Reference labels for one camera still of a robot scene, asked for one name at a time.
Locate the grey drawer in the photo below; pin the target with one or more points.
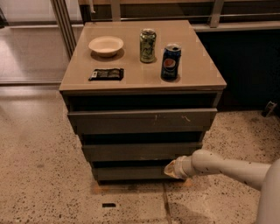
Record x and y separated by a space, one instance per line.
138 151
129 173
142 121

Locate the small grey floor bracket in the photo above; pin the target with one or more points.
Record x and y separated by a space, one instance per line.
269 108

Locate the grey bottom drawer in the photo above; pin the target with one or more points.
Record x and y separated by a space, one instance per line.
129 173

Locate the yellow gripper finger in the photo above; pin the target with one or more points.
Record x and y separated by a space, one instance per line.
171 170

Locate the metal railing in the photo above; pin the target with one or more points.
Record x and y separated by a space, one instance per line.
211 12

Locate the grey drawer cabinet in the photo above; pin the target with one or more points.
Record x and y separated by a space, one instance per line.
199 84

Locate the metal frame post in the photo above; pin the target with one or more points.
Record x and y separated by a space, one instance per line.
63 20

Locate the grey top drawer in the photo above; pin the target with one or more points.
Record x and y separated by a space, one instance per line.
142 121

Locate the white bowl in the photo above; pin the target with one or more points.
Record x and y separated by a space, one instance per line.
106 46

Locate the grey middle drawer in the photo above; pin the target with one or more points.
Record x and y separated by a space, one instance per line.
138 151

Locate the black snack packet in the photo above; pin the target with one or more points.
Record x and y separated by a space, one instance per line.
112 74

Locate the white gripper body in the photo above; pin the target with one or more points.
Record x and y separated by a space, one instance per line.
181 167

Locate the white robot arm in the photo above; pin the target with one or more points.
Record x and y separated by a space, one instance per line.
265 178

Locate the blue pepsi can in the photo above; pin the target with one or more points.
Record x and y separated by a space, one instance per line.
170 62

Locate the green soda can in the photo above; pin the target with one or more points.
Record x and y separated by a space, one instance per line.
147 45

